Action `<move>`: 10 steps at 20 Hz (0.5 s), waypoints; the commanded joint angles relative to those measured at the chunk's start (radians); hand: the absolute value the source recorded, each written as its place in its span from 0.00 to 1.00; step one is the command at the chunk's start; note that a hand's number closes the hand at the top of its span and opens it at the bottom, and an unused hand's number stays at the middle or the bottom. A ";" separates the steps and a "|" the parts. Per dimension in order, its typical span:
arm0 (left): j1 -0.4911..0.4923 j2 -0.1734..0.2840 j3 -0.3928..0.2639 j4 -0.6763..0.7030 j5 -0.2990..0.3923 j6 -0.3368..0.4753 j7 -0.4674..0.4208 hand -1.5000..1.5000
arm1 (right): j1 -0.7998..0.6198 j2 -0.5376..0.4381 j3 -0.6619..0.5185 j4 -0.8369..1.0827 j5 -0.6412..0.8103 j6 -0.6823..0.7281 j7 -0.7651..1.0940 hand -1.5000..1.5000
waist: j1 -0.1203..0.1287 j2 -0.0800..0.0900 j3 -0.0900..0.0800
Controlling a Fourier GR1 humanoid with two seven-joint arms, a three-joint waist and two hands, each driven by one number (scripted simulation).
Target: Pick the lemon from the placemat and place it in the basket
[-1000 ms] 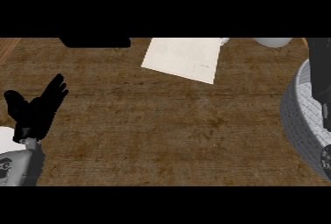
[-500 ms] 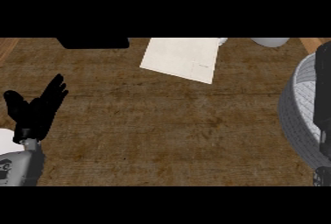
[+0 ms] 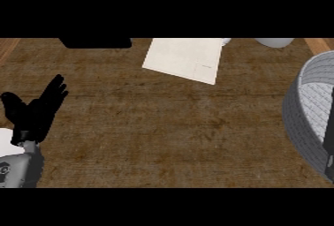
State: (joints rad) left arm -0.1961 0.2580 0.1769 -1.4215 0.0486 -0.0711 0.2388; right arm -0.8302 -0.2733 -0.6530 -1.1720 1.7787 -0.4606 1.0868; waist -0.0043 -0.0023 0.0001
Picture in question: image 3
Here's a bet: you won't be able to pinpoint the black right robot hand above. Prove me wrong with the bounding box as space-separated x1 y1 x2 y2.
322 86 334 157

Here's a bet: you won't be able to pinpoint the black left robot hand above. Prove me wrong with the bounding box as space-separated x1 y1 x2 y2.
0 73 71 147

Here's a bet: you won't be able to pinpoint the grey wicker basket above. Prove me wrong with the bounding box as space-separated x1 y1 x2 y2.
282 49 334 184

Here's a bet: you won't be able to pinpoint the brown woven placemat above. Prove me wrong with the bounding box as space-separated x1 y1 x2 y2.
0 38 334 189

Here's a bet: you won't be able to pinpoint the white flat object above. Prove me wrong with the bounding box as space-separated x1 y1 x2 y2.
0 127 26 158

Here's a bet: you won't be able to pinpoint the black appliance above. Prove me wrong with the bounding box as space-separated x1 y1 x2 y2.
59 38 133 49

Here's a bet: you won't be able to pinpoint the pale grey round bowl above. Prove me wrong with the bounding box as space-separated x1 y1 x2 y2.
253 38 295 49

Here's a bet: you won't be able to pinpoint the white cutting board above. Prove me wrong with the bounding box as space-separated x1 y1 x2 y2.
140 38 224 86

